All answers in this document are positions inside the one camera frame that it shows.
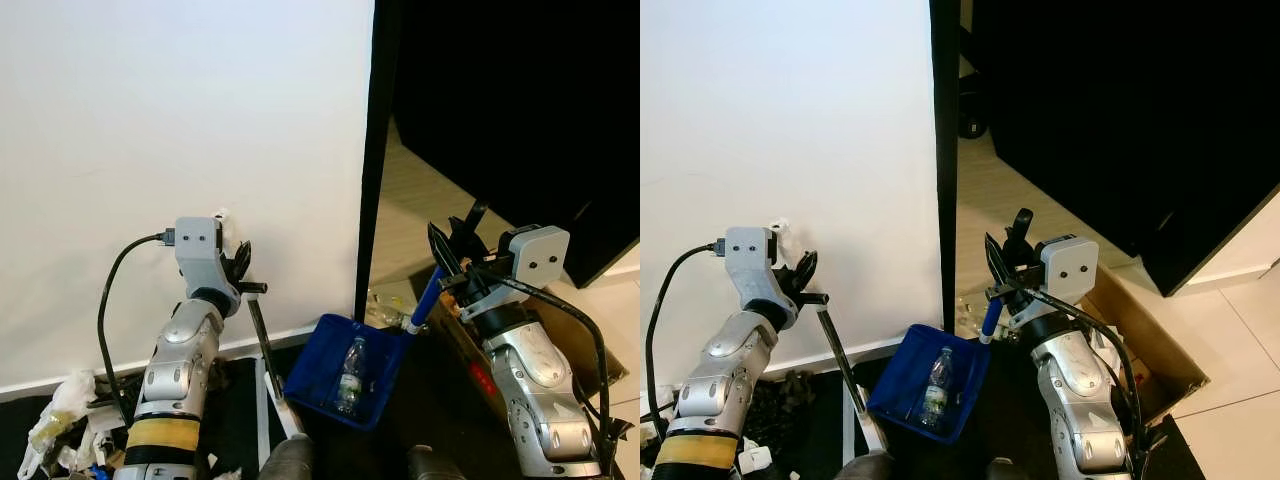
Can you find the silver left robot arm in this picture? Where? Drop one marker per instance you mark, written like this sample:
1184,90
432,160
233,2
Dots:
725,380
185,370

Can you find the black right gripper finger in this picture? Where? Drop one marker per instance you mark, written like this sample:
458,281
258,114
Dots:
1021,232
476,222
443,250
997,262

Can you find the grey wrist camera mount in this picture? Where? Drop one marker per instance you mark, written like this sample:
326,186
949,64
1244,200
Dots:
748,255
540,255
1070,262
198,245

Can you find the white plastic bag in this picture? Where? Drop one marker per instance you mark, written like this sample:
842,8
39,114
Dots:
60,410

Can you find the large black cabinet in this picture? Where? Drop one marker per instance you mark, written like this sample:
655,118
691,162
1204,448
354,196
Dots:
1120,100
520,100

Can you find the black toy ride-on car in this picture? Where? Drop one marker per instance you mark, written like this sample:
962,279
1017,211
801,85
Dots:
970,127

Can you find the clear plastic water bottle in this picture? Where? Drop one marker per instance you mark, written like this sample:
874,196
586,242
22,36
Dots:
350,385
935,395

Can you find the blue plastic dustpan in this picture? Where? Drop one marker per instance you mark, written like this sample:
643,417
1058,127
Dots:
900,380
320,370

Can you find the dark robot leg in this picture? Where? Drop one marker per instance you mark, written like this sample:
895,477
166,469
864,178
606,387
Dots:
435,466
1008,470
288,462
865,468

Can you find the clear empty bottle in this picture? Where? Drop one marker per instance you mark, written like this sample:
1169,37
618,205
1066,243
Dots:
968,315
385,310

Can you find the dark right robot leg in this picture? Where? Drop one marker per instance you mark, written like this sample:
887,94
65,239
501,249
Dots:
1008,470
435,466

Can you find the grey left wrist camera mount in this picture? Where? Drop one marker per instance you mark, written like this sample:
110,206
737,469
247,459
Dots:
748,255
198,245

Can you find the white flat bar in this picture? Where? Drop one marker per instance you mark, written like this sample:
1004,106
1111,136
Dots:
263,420
849,430

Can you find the small white paper box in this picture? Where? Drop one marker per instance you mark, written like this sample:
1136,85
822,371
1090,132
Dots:
755,460

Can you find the dark left robot leg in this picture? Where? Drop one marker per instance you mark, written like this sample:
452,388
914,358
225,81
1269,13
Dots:
288,462
865,468

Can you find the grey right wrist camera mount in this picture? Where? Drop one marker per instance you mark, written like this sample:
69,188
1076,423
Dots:
540,255
1070,262

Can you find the black door frame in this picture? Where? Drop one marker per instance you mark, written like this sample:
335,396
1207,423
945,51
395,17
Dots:
944,150
378,150

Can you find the brown cardboard box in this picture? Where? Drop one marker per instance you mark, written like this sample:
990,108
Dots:
575,335
1150,340

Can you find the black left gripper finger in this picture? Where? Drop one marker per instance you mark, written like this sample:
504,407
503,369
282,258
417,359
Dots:
792,282
807,272
233,270
245,260

